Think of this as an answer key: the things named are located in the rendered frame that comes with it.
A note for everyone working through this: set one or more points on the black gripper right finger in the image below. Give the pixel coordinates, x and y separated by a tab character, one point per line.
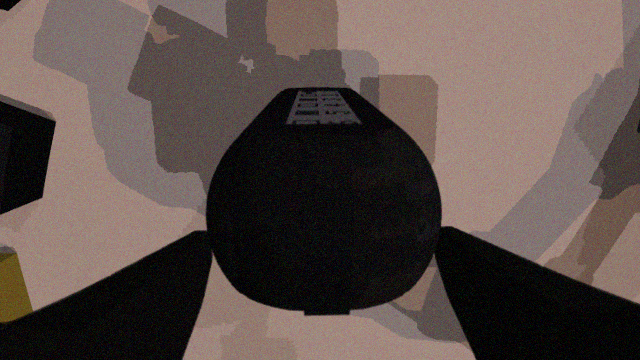
511	308

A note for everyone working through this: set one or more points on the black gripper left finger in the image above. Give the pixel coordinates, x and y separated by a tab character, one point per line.
145	311

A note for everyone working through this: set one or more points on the yellow rectangular block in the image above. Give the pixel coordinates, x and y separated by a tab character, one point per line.
14	298

